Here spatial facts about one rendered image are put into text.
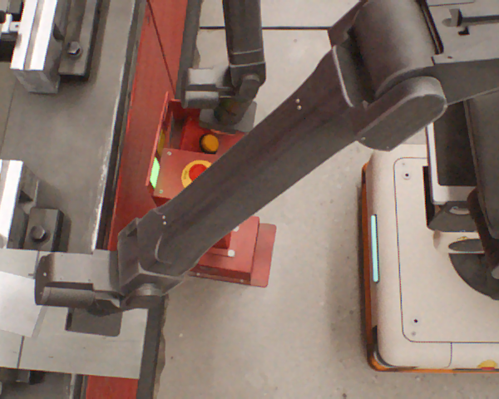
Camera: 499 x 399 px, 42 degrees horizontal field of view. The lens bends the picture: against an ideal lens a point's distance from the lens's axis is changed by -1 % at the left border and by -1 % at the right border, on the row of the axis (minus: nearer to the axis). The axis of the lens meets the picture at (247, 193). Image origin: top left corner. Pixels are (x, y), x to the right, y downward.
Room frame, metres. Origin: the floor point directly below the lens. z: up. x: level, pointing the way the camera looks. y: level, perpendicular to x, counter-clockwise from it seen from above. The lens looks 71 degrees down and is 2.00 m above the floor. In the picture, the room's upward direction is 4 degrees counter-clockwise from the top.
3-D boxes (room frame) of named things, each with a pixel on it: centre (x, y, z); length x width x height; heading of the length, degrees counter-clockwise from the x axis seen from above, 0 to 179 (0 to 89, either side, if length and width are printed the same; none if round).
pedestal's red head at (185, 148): (0.50, 0.09, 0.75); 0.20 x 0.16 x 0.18; 167
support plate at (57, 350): (0.18, 0.30, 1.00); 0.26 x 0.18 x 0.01; 81
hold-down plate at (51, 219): (0.23, 0.38, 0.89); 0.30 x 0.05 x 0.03; 171
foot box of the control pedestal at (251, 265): (0.50, 0.06, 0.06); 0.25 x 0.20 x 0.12; 77
